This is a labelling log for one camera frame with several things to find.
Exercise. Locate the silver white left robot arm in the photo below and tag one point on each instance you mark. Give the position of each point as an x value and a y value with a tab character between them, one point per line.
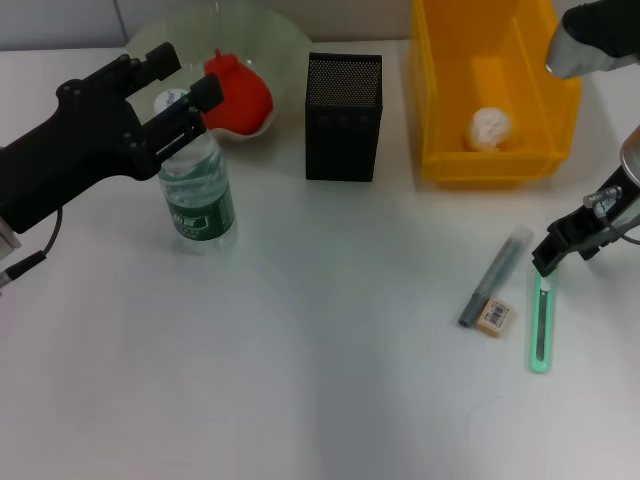
7	237

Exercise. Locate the green utility knife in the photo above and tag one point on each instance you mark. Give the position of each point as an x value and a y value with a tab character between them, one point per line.
542	330

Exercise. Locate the yellow plastic bin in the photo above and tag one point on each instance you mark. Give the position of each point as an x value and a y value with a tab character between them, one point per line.
500	75

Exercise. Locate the clear green-label water bottle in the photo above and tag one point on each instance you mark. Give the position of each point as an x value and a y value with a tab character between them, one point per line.
200	210

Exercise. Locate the red-orange fruit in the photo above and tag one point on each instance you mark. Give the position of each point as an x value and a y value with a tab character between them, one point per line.
240	100

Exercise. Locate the pale green glass fruit plate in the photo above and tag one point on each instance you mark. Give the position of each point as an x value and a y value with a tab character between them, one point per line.
260	35

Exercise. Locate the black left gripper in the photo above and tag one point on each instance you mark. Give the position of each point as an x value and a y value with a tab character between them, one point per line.
75	145

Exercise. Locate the white paper ball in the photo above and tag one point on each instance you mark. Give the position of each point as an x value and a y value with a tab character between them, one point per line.
490	127

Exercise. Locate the black mesh pen holder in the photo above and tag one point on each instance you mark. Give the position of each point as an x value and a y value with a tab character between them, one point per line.
340	125

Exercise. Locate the beige eraser with barcode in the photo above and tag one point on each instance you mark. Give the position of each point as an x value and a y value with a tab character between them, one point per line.
495	317

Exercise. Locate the grey pen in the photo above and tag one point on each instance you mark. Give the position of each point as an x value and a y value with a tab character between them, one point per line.
492	277

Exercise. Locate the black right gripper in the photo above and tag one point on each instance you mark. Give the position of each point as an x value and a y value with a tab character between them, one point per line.
600	220

